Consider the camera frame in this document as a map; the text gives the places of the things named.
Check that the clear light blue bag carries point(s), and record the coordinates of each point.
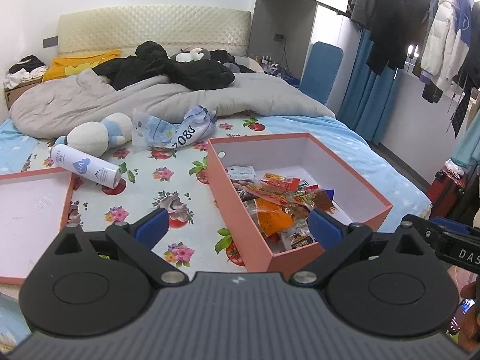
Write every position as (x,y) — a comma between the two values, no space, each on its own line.
(151,131)

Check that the yellow pillow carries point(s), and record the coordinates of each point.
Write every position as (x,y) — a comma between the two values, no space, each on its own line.
(65,66)

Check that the red suitcase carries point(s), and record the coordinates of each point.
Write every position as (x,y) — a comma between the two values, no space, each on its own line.
(446,189)

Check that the grey quilt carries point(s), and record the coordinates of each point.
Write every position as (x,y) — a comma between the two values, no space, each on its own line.
(54,108)

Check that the white spray bottle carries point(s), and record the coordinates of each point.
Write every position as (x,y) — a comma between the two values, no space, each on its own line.
(88,166)

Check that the pink box lid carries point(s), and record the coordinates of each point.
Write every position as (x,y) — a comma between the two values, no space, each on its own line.
(34,208)

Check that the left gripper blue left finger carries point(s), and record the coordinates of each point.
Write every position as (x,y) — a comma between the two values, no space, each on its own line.
(148,230)

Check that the person's right hand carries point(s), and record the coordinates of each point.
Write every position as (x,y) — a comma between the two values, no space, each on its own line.
(466,329)

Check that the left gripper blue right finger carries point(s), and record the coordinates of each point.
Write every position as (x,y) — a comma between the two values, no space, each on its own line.
(328,231)

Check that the blue curtain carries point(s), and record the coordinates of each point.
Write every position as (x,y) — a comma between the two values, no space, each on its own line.
(370,98)

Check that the red snack packet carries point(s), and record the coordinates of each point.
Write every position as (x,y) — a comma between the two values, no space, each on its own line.
(281,183)

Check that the cream padded headboard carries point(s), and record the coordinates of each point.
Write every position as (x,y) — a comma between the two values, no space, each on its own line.
(174,27)

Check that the white blue plush toy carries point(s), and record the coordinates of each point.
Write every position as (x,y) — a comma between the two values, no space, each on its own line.
(96,138)

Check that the orange clear snack packet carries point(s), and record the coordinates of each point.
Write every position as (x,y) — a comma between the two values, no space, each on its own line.
(270,218)

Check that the white clear snack bag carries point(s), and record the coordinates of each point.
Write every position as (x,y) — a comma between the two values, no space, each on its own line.
(241,173)

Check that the blue kimchi snack bag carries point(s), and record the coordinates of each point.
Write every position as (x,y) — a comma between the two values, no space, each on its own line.
(330,193)

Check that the blue chair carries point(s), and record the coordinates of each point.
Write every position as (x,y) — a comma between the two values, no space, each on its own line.
(321,71)

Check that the crumpled white blue bag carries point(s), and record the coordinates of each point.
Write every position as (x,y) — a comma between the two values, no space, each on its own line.
(199,122)

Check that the orange spicy strip packet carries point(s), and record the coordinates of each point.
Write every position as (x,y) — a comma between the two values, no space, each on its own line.
(315,200)

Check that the black clothes pile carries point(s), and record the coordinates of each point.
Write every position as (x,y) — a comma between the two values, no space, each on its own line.
(152,60)

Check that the white black plush toy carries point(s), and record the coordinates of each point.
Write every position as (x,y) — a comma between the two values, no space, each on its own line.
(193,55)

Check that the pink cardboard box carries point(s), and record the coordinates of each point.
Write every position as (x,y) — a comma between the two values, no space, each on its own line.
(267,188)

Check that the cardboard box with clothes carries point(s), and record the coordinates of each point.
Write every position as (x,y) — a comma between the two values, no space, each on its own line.
(20,77)

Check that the green snack packet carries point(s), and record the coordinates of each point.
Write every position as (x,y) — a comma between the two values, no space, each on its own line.
(304,187)

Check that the hanging clothes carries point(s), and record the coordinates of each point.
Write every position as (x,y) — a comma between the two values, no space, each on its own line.
(442,28)

